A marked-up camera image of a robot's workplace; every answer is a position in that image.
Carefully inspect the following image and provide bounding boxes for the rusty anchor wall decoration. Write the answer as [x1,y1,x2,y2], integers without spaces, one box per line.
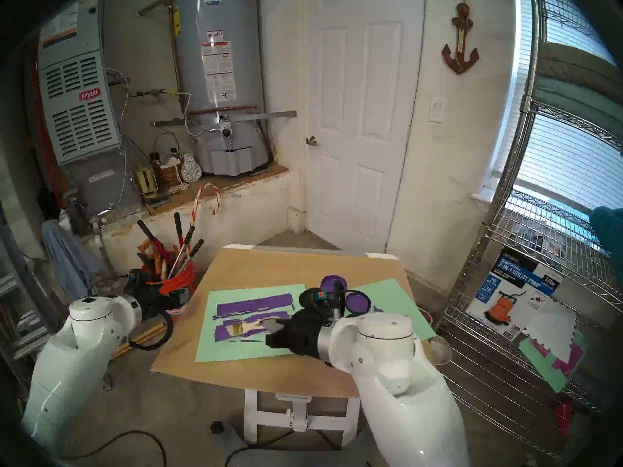
[441,0,480,75]

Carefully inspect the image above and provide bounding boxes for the white panel door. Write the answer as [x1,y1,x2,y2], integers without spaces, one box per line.
[306,0,426,253]

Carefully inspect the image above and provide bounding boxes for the utility pump box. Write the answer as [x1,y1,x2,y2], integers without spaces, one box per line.
[465,247,565,340]

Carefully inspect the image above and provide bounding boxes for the striped candy cane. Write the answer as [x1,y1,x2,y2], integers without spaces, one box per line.
[187,183,221,257]

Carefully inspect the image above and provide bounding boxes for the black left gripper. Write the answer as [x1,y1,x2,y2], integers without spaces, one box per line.
[141,281,190,320]

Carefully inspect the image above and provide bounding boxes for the green paper stack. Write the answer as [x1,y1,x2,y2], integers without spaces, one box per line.
[517,337,568,393]

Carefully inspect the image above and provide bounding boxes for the red plastic object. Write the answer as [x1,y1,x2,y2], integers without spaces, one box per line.
[554,400,575,435]

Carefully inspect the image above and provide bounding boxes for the white PVC pipe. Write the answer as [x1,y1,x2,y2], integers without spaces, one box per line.
[92,233,117,279]

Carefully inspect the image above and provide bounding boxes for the wicker basket with handle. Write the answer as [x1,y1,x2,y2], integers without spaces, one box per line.
[153,132,182,187]

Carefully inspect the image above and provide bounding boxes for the brown kraft paper cover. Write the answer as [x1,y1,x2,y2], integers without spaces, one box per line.
[150,247,441,399]

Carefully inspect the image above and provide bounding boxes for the light green paper sheet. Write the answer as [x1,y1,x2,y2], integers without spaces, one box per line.
[195,284,317,363]
[311,278,436,342]

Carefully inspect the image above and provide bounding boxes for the blue hanging cloth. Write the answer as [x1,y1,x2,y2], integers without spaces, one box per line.
[41,219,103,301]

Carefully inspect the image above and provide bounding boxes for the chrome wire shelf rack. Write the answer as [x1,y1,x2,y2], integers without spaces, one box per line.
[438,0,623,462]

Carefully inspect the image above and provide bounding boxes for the black base cable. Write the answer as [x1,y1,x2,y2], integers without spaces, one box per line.
[225,430,297,467]

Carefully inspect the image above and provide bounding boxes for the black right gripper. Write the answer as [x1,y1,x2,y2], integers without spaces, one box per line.
[260,308,336,359]

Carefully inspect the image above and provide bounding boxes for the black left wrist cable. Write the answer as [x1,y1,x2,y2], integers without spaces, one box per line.
[128,309,174,351]

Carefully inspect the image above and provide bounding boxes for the wooden dowel sticks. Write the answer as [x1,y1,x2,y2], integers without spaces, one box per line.
[110,322,167,360]

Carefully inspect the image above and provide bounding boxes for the white window blinds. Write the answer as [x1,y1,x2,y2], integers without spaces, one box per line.
[489,0,623,211]

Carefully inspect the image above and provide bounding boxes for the purple jar lid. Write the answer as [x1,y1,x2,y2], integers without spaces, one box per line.
[345,291,372,316]

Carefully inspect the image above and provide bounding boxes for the black floor cable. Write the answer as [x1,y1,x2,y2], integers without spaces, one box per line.
[63,430,168,467]

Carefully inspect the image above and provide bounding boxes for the yellow jug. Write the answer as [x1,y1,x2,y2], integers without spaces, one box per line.
[134,165,159,198]

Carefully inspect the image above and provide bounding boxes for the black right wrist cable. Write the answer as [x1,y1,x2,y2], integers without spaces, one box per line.
[332,280,363,321]

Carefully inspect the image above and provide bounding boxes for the white scalloped paper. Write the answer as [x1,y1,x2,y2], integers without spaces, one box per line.
[523,298,578,360]

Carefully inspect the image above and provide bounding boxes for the teal fabric object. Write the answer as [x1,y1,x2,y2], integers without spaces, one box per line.
[589,206,623,262]

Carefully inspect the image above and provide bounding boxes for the wooden-handled paintbrush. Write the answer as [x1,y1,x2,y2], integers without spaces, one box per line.
[225,320,267,338]

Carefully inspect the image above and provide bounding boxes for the wooden ledge board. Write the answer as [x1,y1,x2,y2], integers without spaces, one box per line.
[144,163,289,216]

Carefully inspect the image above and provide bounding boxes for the magenta paper sheet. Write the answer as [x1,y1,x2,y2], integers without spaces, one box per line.
[535,340,585,379]

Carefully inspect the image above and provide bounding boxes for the black-grip metal tool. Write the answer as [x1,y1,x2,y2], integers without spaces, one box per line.
[168,226,196,277]
[176,239,205,274]

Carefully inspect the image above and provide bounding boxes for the grey metal ladder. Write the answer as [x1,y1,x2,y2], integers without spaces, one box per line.
[0,198,64,374]

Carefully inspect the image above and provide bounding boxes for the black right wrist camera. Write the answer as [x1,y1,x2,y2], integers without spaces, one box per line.
[298,287,328,310]

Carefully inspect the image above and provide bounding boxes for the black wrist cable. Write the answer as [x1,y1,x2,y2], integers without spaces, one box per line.
[128,309,174,351]
[332,280,363,321]

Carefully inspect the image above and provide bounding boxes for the olive green cushion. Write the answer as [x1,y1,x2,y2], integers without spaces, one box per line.
[538,42,623,92]

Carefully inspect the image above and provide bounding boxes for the foil-wrapped bundle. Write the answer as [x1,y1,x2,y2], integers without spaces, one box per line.
[180,153,202,183]

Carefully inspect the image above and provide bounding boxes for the clear glass bowl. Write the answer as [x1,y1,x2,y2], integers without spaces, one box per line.
[428,335,453,366]

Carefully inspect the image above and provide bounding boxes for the metal heater strap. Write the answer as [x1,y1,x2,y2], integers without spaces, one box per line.
[150,111,297,127]

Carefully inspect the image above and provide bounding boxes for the grey Bryant furnace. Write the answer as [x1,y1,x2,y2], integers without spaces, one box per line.
[37,0,142,218]

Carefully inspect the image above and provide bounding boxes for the white window sill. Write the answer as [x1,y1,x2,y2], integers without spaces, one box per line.
[470,191,502,214]

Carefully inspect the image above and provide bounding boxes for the teal green cushion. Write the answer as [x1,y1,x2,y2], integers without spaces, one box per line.
[528,74,623,153]

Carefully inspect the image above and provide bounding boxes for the grey water heater tank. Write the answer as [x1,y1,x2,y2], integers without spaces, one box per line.
[168,0,271,176]

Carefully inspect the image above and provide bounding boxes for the orange plastic bucket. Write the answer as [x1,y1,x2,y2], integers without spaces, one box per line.
[141,262,197,321]

